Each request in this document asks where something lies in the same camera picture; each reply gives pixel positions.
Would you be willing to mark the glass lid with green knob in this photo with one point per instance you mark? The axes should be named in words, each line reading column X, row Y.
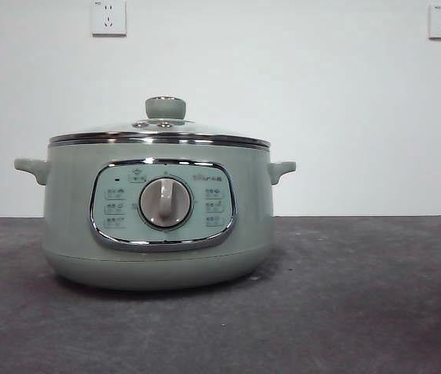
column 164, row 109

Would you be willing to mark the pale green electric cooking pot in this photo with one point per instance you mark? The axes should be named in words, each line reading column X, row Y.
column 68, row 202

